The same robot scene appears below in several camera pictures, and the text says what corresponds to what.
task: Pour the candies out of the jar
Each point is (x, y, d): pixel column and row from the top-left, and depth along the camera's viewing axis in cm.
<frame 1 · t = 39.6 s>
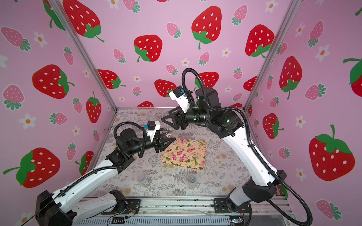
left hand: (172, 134, 64), fingers open
right hand: (163, 118, 54), fingers open
floral yellow tray: (186, 153, 95), on the table
left clear candy jar: (142, 179, 85), on the table
middle clear candy jar: (191, 180, 81), point 5 cm above the table

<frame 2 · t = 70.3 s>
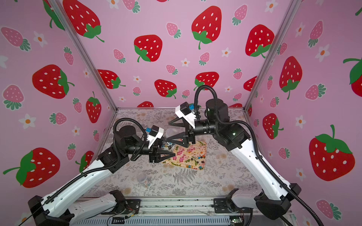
left hand: (174, 149, 58), fingers open
right hand: (167, 134, 51), fingers open
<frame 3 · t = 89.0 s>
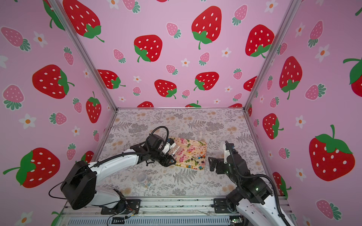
left hand: (174, 159, 82), fingers open
right hand: (214, 159, 71), fingers open
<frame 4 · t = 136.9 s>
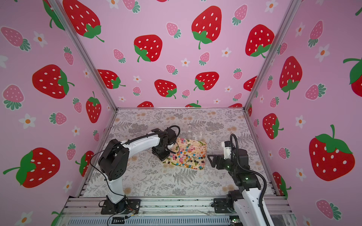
left hand: (162, 156, 90), fingers open
right hand: (211, 157, 77), fingers open
